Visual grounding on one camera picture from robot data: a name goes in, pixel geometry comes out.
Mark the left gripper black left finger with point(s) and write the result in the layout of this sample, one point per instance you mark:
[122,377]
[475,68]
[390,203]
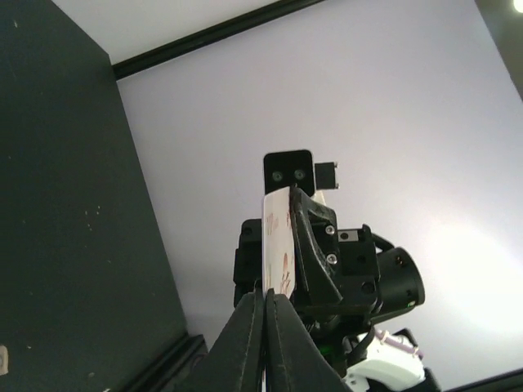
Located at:
[235,361]

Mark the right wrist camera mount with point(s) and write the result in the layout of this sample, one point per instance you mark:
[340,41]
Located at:
[297,167]

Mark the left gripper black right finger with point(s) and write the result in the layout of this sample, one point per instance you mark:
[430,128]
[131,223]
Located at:
[293,363]

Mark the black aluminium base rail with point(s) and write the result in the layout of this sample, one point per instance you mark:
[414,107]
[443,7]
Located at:
[170,368]

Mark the right black frame post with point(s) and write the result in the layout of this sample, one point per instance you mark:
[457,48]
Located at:
[210,35]

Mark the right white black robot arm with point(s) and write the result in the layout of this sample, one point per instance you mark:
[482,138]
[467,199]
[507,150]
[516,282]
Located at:
[365,356]

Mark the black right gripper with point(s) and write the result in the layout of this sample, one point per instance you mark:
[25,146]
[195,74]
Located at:
[337,271]

